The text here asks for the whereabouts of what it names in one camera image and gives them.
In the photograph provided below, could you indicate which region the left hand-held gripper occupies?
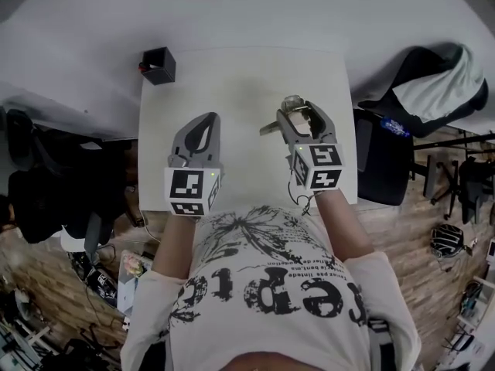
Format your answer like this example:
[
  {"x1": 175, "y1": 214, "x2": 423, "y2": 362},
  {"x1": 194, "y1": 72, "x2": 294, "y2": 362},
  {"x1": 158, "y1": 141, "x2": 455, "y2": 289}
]
[{"x1": 164, "y1": 111, "x2": 227, "y2": 219}]

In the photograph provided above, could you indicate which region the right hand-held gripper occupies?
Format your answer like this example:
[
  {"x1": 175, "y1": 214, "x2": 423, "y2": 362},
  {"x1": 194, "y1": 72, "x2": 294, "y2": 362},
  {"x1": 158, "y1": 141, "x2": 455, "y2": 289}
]
[{"x1": 275, "y1": 99, "x2": 346, "y2": 194}]

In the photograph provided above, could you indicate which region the silver metal object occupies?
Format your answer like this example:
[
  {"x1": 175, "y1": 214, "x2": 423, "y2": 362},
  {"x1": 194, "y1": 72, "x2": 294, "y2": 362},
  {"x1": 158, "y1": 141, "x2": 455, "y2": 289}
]
[{"x1": 259, "y1": 94, "x2": 312, "y2": 137}]

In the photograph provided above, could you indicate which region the person's right forearm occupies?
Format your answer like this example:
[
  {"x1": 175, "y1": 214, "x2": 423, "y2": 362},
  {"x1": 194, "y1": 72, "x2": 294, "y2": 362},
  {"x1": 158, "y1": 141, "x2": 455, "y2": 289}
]
[{"x1": 313, "y1": 189, "x2": 375, "y2": 264}]

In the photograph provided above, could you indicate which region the person's left forearm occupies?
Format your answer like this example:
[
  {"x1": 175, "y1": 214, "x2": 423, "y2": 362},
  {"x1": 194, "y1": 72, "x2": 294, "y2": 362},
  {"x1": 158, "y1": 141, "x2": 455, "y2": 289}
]
[{"x1": 152, "y1": 206, "x2": 203, "y2": 282}]

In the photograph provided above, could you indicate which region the blue patterned object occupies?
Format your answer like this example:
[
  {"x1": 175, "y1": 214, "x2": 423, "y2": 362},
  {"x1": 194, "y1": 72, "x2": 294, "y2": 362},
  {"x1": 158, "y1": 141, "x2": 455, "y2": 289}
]
[{"x1": 380, "y1": 117, "x2": 411, "y2": 139}]

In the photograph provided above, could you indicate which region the black square box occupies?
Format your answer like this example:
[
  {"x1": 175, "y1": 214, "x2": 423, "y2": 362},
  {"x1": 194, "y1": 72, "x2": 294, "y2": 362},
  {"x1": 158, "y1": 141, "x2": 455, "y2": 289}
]
[{"x1": 142, "y1": 46, "x2": 177, "y2": 87}]

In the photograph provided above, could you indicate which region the black chair with cloth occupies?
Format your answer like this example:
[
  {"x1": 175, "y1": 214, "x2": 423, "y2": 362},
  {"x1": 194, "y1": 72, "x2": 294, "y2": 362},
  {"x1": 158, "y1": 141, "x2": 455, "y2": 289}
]
[{"x1": 357, "y1": 43, "x2": 489, "y2": 139}]

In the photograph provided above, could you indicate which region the pale green cloth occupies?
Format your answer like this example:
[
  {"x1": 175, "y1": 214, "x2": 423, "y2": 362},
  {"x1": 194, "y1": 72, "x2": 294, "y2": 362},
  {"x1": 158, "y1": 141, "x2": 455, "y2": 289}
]
[{"x1": 391, "y1": 43, "x2": 485, "y2": 124}]

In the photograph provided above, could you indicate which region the floral printed box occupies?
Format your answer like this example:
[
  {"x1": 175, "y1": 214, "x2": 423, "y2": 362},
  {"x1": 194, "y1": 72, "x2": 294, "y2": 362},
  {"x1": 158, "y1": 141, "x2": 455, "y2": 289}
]
[{"x1": 116, "y1": 248, "x2": 156, "y2": 318}]

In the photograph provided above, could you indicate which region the black padded office chair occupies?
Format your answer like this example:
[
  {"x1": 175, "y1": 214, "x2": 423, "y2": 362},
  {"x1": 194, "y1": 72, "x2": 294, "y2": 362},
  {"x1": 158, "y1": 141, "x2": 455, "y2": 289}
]
[{"x1": 5, "y1": 108, "x2": 128, "y2": 254}]

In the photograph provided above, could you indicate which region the black wheeled chair base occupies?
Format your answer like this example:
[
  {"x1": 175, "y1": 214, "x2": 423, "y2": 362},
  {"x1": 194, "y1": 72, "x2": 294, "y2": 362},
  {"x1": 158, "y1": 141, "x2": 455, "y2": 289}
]
[{"x1": 423, "y1": 155, "x2": 495, "y2": 226}]

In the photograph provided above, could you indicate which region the black and white helmet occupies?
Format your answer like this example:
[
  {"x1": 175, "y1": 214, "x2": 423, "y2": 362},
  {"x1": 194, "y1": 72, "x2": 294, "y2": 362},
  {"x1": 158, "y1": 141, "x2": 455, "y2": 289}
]
[{"x1": 430, "y1": 223, "x2": 466, "y2": 259}]

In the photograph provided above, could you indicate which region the white printed shirt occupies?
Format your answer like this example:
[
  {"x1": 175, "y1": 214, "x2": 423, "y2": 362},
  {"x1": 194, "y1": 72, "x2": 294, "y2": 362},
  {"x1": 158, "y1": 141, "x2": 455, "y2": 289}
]
[{"x1": 119, "y1": 204, "x2": 422, "y2": 371}]

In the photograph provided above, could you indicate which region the thin black cable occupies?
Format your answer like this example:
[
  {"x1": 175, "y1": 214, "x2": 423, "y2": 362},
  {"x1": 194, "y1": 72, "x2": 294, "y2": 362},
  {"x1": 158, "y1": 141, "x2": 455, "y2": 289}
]
[{"x1": 285, "y1": 153, "x2": 324, "y2": 218}]

